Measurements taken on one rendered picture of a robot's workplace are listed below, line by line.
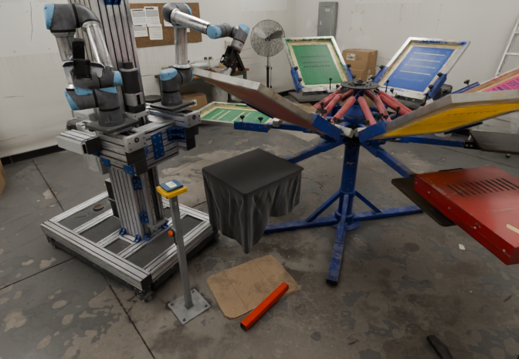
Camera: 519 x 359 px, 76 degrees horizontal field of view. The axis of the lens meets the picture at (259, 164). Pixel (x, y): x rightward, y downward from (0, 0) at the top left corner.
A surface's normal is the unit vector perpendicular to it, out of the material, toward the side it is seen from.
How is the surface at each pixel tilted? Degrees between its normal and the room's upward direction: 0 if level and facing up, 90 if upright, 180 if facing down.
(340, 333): 0
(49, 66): 90
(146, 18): 87
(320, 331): 0
